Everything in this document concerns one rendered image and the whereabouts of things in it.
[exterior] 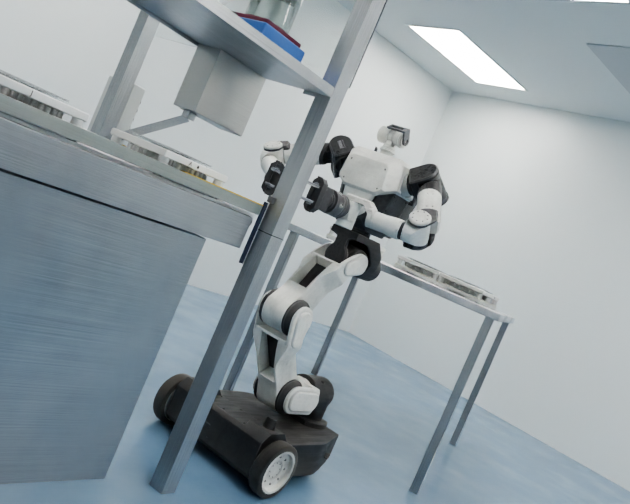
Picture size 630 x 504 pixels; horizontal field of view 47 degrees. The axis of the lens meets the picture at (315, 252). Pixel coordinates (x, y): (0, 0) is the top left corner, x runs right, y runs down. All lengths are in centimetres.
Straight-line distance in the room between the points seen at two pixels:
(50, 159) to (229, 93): 74
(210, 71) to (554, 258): 516
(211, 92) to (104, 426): 102
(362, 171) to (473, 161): 501
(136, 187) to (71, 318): 38
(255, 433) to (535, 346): 458
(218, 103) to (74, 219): 64
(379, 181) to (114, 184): 121
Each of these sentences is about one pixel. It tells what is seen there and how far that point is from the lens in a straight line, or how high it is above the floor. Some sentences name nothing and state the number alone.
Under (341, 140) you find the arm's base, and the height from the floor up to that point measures 129.
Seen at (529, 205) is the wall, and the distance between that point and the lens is 724.
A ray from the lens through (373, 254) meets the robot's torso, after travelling 289.
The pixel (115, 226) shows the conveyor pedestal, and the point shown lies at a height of 72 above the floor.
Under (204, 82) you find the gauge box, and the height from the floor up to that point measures 119.
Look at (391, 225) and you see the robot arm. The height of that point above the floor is 103.
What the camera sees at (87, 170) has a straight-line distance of 176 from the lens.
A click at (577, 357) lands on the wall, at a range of 668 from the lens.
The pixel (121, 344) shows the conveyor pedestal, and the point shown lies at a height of 41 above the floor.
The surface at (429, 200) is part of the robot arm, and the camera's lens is 261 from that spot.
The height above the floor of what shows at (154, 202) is 82.
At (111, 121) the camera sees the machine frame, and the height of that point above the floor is 99.
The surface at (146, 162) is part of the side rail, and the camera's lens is 185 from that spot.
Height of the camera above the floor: 92
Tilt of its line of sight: 2 degrees down
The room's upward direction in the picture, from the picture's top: 23 degrees clockwise
